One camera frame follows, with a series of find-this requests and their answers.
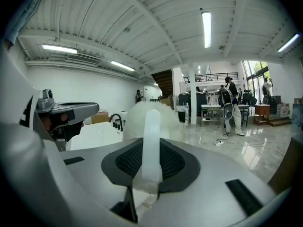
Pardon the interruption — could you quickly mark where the dark tall cabinet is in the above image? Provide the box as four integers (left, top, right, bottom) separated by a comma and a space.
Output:
178, 92, 208, 123

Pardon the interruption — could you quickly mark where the light blue shirt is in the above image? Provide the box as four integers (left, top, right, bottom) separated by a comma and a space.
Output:
3, 0, 48, 49

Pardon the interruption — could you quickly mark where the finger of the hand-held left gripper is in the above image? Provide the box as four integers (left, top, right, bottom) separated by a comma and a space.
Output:
55, 102, 100, 141

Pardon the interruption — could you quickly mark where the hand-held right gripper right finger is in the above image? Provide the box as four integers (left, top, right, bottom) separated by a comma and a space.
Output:
141, 138, 279, 227

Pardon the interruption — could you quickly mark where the black balcony railing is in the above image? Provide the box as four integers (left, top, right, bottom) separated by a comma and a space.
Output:
183, 72, 240, 83

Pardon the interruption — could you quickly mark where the ceiling tube light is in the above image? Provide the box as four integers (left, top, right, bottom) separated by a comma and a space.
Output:
201, 11, 212, 49
42, 44, 78, 55
110, 60, 136, 72
277, 33, 301, 53

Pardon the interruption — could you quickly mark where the white bathtub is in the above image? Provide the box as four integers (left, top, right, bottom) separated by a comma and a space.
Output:
70, 121, 126, 152

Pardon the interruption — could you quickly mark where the black faucet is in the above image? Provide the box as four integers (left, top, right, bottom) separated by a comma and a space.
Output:
109, 113, 124, 132

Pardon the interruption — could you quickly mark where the black office chair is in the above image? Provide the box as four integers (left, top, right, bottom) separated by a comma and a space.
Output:
241, 89, 258, 109

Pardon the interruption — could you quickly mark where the small cardboard box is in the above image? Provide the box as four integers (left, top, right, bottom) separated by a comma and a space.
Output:
90, 111, 110, 125

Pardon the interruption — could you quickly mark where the white marble pattern cabinet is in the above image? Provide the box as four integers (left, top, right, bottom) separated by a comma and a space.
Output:
176, 105, 190, 125

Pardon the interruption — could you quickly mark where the brown staircase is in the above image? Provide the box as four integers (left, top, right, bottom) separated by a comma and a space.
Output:
151, 69, 174, 97

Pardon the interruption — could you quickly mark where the small wooden desk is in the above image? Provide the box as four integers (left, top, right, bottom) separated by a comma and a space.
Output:
254, 104, 271, 125

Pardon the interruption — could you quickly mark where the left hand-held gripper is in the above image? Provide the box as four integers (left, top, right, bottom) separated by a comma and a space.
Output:
0, 41, 73, 151

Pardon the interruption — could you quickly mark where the ceiling air conditioner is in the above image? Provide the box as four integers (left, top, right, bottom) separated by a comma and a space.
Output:
67, 53, 102, 68

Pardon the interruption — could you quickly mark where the person's left hand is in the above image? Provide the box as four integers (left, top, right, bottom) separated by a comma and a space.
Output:
38, 113, 70, 134

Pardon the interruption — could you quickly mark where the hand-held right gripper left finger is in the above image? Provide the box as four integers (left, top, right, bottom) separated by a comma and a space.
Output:
60, 137, 144, 223

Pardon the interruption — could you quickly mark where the metal work table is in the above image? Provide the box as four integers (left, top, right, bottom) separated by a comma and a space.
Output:
200, 104, 250, 128

